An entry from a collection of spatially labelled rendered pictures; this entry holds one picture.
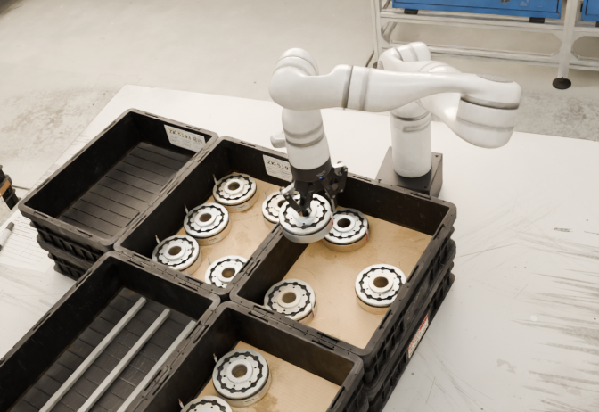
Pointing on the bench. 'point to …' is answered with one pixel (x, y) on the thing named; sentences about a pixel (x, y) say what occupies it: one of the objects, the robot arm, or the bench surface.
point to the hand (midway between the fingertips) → (319, 208)
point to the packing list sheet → (23, 246)
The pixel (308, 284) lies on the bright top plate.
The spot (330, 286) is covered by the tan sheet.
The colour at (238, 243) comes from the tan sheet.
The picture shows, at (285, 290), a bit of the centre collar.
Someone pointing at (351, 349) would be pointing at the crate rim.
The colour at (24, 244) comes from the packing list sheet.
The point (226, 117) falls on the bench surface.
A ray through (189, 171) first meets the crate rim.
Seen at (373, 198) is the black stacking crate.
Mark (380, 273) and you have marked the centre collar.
